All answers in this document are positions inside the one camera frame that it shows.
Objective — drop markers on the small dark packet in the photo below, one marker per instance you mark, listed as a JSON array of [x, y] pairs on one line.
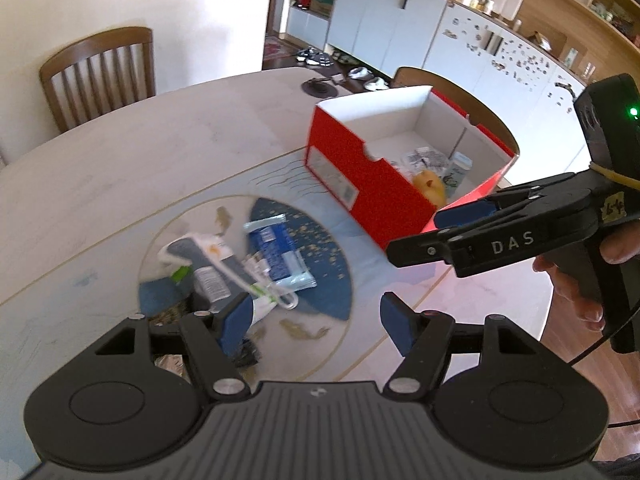
[[247, 352]]

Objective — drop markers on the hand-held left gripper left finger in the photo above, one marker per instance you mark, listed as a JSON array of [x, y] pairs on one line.
[[235, 321]]

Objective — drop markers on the white cabinet with magnets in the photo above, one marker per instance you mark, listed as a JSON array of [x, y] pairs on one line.
[[500, 75]]

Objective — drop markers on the tall white wall cabinet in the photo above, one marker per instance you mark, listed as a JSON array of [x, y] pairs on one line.
[[385, 25]]

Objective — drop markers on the red cardboard box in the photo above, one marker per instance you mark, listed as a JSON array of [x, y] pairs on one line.
[[370, 195]]

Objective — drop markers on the blue wet wipes packet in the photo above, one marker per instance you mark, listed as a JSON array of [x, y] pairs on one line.
[[277, 255]]

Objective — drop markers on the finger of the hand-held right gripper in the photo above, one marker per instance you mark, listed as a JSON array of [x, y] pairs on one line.
[[417, 251], [465, 214]]

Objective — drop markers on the white slipper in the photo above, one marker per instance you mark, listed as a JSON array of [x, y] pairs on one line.
[[357, 73]]

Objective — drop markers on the dark green packet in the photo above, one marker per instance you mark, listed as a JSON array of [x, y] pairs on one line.
[[170, 317]]

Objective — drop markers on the red patterned rug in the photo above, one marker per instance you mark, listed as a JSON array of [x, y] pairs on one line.
[[280, 52]]

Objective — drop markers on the round blue white placemat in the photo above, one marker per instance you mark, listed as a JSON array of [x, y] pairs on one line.
[[320, 240]]

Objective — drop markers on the brown wooden chair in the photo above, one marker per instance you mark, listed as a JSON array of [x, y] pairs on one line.
[[95, 55], [450, 85]]

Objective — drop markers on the white printed sachet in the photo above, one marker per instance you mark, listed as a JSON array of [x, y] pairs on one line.
[[425, 157]]

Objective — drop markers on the yellow toy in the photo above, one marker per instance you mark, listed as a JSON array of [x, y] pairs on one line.
[[430, 186]]

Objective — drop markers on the wooden open shelf unit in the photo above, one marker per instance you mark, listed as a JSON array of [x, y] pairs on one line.
[[575, 5]]

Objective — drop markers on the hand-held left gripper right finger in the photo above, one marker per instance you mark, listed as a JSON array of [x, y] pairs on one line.
[[397, 322]]

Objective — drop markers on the black white sneakers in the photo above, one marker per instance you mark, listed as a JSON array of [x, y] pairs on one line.
[[315, 56]]

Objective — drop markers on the person's right hand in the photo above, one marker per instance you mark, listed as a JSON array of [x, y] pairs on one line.
[[570, 292]]

